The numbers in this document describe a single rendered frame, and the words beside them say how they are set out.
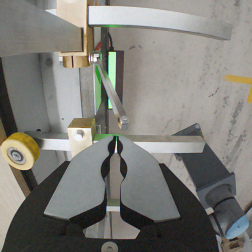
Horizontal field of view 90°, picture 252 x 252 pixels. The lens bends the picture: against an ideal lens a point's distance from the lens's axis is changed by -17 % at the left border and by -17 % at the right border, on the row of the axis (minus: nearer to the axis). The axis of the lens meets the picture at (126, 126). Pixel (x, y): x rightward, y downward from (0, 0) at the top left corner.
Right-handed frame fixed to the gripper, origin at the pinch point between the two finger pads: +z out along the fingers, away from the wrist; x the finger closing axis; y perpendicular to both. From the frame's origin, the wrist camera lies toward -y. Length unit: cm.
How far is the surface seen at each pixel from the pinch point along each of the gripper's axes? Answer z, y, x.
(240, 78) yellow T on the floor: 101, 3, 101
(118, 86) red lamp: 31.3, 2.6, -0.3
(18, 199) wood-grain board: 11.5, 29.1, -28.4
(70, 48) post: 8.3, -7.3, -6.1
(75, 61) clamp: 14.5, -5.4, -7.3
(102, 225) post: 25, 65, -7
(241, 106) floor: 101, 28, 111
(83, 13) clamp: 14.4, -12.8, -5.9
